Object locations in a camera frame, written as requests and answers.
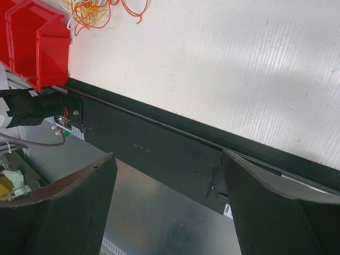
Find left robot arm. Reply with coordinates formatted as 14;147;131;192
1;89;68;129

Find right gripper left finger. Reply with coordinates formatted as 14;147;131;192
1;152;117;254

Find left white cable duct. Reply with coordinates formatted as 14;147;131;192
52;116;85;141

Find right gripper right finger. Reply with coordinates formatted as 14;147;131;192
222;150;339;254

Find wire bundle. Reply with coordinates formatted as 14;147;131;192
59;0;149;37

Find white cable duct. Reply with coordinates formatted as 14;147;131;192
52;116;85;141
223;204;233;219

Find right white cable duct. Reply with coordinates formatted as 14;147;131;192
223;204;233;219

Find red plastic bin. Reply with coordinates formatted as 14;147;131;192
1;1;71;92

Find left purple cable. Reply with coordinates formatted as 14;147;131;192
0;130;67;149

